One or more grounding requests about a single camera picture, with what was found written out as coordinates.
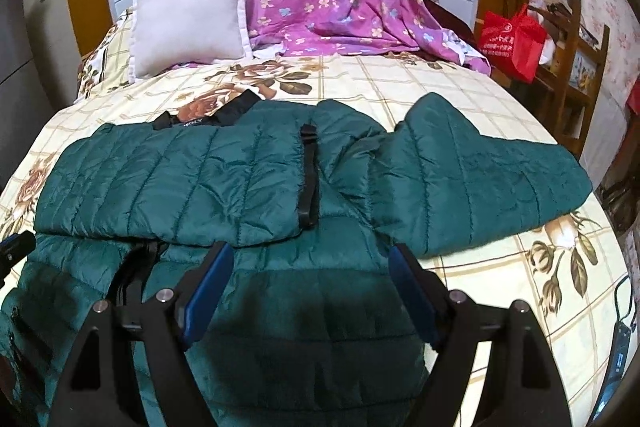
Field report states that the pink floral curtain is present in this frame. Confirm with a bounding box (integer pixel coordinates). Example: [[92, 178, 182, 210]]
[[572, 0, 640, 108]]

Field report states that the cream floral bed sheet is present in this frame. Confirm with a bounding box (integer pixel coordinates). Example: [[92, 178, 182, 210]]
[[0, 7, 631, 427]]

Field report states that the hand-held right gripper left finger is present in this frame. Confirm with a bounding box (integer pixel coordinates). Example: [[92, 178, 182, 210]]
[[47, 241, 236, 427]]

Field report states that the wooden shelf rack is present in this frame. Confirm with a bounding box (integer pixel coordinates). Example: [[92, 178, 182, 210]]
[[500, 0, 611, 158]]

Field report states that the grey refrigerator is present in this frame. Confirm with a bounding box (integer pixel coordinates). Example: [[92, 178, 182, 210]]
[[0, 0, 81, 178]]

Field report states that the white square pillow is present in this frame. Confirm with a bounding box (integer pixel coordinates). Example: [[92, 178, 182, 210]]
[[127, 0, 256, 82]]

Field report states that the black smartphone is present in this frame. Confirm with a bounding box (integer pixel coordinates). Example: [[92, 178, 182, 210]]
[[597, 277, 635, 423]]

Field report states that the red shopping bag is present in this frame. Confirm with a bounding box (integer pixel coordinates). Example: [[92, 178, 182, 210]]
[[475, 4, 548, 84]]

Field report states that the green quilted puffer jacket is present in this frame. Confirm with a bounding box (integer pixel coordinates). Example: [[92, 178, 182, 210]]
[[0, 89, 593, 427]]

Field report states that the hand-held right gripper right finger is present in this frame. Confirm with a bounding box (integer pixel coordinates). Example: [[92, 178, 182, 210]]
[[387, 243, 576, 427]]

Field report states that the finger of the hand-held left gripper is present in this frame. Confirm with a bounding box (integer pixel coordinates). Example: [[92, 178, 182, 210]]
[[0, 231, 37, 288]]

